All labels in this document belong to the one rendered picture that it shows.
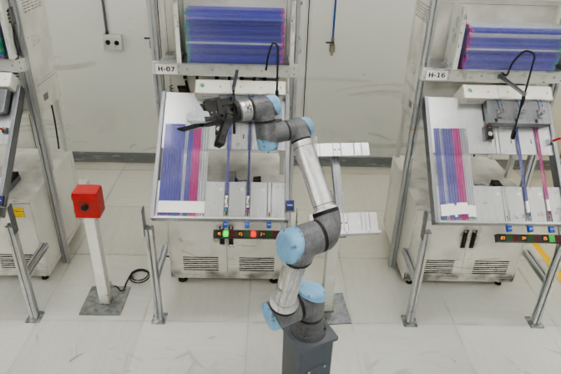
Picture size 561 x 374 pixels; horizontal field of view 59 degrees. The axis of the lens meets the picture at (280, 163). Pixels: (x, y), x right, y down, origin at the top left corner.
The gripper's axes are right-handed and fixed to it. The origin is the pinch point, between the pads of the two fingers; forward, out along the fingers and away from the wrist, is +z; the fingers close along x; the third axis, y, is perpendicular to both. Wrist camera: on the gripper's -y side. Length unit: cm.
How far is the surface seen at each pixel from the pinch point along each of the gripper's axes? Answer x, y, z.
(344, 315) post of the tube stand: -103, -111, -96
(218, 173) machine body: -144, -12, -55
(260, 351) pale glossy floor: -102, -112, -41
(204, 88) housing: -96, 33, -43
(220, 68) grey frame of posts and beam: -89, 40, -52
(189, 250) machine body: -143, -53, -25
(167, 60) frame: -99, 51, -28
